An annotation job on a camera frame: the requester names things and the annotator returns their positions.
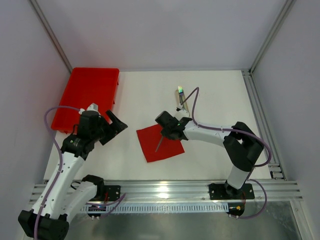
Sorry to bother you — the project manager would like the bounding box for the black controller board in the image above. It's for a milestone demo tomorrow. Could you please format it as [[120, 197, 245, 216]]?
[[87, 205, 107, 220], [226, 202, 245, 219]]

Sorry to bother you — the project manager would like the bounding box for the beige utensil holder tray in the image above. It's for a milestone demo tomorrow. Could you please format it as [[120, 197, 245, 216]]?
[[175, 90, 190, 112]]

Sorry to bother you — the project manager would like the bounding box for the left aluminium corner post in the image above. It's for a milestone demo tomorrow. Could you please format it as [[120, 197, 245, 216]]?
[[28, 0, 73, 74]]

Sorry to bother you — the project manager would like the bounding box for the red plastic tray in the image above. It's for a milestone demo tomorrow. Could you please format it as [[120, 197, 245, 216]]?
[[51, 67, 120, 134]]

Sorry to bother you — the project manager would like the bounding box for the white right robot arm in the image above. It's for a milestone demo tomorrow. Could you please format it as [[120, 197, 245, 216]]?
[[155, 111, 264, 199]]

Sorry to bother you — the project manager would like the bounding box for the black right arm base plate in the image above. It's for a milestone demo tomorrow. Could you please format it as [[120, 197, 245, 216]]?
[[208, 182, 255, 200]]

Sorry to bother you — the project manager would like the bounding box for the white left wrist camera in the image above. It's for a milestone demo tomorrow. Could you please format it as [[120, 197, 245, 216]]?
[[86, 103, 99, 113]]

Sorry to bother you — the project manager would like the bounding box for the white slotted cable duct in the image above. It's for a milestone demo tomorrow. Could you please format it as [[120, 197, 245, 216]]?
[[74, 202, 230, 214]]

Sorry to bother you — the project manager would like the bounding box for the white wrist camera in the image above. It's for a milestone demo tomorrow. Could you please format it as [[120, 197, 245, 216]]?
[[174, 105, 190, 121], [86, 103, 99, 113]]

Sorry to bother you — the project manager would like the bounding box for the right aluminium corner post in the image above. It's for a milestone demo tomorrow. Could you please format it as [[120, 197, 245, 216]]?
[[248, 0, 296, 76]]

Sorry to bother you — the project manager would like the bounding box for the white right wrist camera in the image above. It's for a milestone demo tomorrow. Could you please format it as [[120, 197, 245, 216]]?
[[174, 105, 190, 121]]

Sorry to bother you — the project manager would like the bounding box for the right black controller board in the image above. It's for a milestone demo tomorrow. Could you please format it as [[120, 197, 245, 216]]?
[[226, 202, 245, 219]]

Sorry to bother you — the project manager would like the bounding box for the teal spoon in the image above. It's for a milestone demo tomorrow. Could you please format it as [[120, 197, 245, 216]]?
[[155, 136, 164, 152]]

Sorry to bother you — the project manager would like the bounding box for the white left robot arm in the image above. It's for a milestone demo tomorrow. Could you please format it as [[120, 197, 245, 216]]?
[[18, 109, 128, 240]]

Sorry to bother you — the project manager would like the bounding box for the aluminium corner post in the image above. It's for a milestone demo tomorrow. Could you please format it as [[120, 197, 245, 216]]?
[[28, 0, 73, 74], [248, 0, 296, 76]]

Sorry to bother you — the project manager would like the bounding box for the aluminium right side rail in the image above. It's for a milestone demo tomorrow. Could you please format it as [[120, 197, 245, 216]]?
[[241, 69, 287, 181]]

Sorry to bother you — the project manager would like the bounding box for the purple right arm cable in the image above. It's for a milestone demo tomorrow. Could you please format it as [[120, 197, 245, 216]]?
[[179, 86, 273, 220]]

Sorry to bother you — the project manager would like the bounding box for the left black controller board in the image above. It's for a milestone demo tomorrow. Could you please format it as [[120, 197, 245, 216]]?
[[87, 205, 107, 220]]

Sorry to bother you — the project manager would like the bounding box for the aluminium rail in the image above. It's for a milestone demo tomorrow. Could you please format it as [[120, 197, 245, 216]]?
[[241, 69, 287, 181], [29, 179, 305, 205]]

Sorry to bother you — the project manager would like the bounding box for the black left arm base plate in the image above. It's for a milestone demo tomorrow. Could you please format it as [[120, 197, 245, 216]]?
[[99, 185, 121, 203]]

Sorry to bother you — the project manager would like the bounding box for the iridescent rainbow fork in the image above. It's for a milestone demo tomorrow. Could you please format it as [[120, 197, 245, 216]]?
[[177, 86, 184, 105]]

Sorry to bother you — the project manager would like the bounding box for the aluminium front rail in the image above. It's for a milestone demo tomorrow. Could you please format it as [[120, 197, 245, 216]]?
[[29, 179, 305, 205]]

